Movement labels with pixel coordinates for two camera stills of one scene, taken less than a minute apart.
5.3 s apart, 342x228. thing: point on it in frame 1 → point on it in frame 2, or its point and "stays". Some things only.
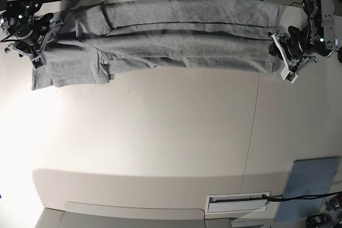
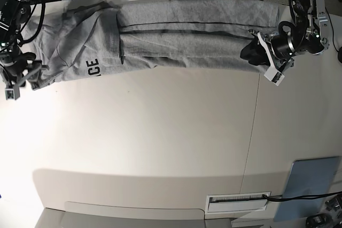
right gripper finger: x=53 y=24 → x=36 y=67
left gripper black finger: x=277 y=39 → x=261 y=38
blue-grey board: x=308 y=176 stays
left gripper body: x=28 y=32 → x=15 y=64
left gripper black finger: x=314 y=59 → x=281 y=69
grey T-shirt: x=228 y=35 stays
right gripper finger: x=13 y=47 → x=5 y=77
